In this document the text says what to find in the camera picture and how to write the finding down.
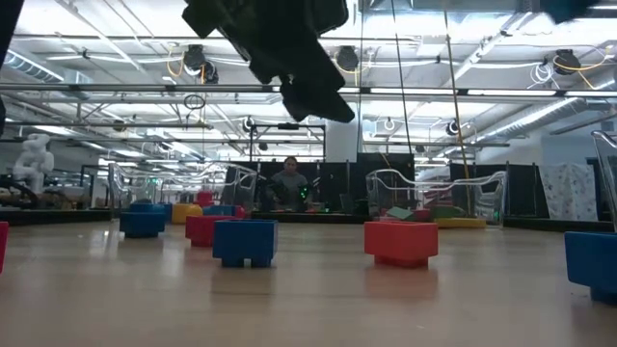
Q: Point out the red block with round knob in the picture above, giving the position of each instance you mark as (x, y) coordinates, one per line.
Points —
(240, 212)
(204, 198)

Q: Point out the blue block with round knob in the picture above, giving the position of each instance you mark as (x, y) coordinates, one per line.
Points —
(219, 210)
(149, 207)

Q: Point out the pink long block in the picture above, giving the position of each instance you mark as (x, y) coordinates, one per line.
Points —
(383, 219)

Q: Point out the blue small square block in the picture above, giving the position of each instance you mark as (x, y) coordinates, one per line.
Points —
(142, 224)
(246, 241)
(593, 260)

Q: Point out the teal long block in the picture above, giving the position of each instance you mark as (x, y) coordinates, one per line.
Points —
(400, 213)

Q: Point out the red long block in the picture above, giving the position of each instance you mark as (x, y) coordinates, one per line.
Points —
(421, 214)

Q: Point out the orange small square block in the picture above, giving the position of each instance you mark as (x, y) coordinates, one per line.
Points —
(400, 241)

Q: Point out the green long block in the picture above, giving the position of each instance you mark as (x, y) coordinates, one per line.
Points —
(448, 212)

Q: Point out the yellow long block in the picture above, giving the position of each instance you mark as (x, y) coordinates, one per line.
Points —
(463, 223)

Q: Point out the dark red small square block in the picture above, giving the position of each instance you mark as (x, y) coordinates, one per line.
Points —
(3, 246)

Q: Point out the black ceiling spotlight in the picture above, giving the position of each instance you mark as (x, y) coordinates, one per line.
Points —
(347, 58)
(566, 61)
(195, 58)

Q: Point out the person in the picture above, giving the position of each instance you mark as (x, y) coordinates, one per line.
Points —
(288, 185)

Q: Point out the black overhead light bar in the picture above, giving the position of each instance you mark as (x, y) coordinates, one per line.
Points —
(144, 88)

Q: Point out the clear plastic bin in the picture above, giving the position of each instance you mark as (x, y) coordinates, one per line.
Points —
(241, 183)
(491, 193)
(607, 168)

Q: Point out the black partition panel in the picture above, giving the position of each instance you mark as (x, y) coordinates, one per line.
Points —
(523, 188)
(381, 161)

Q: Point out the small round ceiling fixture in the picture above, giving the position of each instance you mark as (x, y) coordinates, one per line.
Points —
(452, 127)

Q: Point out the white humanoid robot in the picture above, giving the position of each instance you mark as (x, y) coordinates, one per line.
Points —
(34, 161)

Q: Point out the white patterned cloth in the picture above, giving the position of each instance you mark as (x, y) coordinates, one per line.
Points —
(569, 190)

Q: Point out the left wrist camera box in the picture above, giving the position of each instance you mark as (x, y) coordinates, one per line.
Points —
(318, 103)

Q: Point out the black metal gantry frame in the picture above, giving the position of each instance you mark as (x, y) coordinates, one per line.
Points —
(288, 126)

